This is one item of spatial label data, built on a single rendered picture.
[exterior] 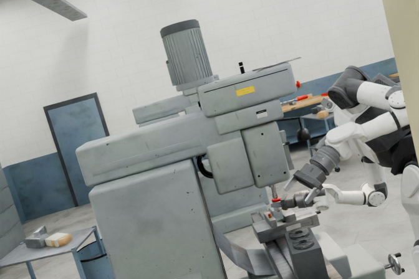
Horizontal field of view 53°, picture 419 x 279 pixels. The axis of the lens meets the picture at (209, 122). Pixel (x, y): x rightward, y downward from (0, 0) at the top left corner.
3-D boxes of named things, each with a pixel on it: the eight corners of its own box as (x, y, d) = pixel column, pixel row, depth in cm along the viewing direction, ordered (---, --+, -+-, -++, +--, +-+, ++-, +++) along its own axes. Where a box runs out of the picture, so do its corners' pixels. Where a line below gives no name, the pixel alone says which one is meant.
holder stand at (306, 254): (320, 264, 193) (309, 223, 190) (332, 289, 171) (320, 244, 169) (293, 270, 193) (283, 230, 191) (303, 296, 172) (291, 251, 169)
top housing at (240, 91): (286, 91, 230) (279, 62, 228) (299, 93, 204) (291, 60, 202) (202, 114, 229) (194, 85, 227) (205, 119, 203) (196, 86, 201)
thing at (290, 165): (292, 167, 223) (283, 129, 221) (294, 169, 219) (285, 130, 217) (285, 169, 223) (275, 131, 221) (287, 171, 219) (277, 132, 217)
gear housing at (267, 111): (274, 113, 230) (269, 96, 229) (284, 118, 206) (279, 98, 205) (215, 130, 229) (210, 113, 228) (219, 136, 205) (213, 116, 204)
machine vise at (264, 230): (310, 217, 248) (306, 199, 247) (320, 225, 233) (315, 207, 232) (254, 234, 245) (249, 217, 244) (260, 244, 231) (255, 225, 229)
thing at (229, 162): (248, 175, 233) (235, 130, 230) (255, 186, 209) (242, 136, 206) (215, 184, 232) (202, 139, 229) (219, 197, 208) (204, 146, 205)
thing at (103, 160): (238, 137, 229) (228, 101, 227) (244, 143, 207) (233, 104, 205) (95, 177, 227) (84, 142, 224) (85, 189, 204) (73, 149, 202)
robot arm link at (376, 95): (428, 109, 156) (374, 96, 173) (421, 85, 148) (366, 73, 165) (411, 131, 153) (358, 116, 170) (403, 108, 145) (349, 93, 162)
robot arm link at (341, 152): (340, 174, 155) (358, 151, 158) (331, 156, 149) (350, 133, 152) (317, 162, 164) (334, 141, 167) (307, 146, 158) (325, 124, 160)
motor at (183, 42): (213, 81, 224) (197, 22, 220) (216, 81, 204) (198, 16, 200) (177, 91, 223) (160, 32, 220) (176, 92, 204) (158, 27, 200)
